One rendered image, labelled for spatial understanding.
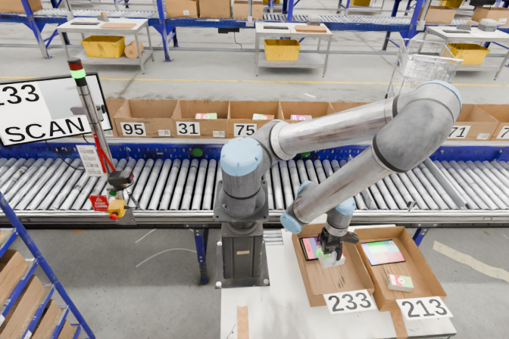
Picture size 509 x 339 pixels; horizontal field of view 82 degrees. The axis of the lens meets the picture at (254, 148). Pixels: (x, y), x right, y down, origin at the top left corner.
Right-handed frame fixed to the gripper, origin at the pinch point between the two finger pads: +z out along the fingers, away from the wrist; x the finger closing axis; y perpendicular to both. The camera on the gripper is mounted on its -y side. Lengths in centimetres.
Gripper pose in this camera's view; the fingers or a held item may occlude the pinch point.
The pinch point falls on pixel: (332, 256)
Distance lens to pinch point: 145.1
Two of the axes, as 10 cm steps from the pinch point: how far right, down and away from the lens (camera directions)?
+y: -9.7, 1.1, -2.1
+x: 2.3, 5.7, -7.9
